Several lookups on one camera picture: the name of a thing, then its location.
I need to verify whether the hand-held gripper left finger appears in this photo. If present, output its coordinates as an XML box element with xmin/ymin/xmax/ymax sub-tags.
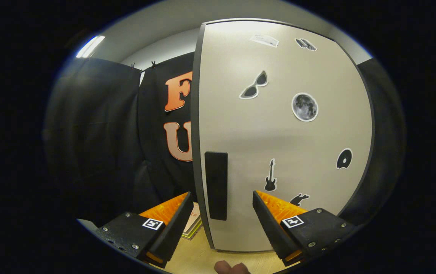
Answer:
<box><xmin>96</xmin><ymin>191</ymin><xmax>194</xmax><ymax>269</ymax></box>

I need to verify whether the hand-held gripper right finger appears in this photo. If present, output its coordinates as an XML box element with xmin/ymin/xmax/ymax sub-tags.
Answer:
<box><xmin>252</xmin><ymin>190</ymin><xmax>356</xmax><ymax>267</ymax></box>

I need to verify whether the black door handle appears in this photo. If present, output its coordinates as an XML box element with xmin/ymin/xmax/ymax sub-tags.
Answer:
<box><xmin>204</xmin><ymin>151</ymin><xmax>229</xmax><ymax>221</ymax></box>

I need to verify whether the beige shoe cabinet door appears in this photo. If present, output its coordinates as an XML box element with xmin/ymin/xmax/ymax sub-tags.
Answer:
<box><xmin>199</xmin><ymin>21</ymin><xmax>372</xmax><ymax>252</ymax></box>

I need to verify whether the grey shoe cabinet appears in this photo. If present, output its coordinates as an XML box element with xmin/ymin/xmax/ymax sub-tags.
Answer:
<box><xmin>190</xmin><ymin>18</ymin><xmax>376</xmax><ymax>253</ymax></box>

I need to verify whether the stack of books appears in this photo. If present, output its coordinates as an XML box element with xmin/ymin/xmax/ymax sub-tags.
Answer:
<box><xmin>182</xmin><ymin>213</ymin><xmax>203</xmax><ymax>240</ymax></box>

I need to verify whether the ceiling strip light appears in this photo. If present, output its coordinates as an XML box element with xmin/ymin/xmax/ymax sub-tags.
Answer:
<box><xmin>75</xmin><ymin>35</ymin><xmax>106</xmax><ymax>59</ymax></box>

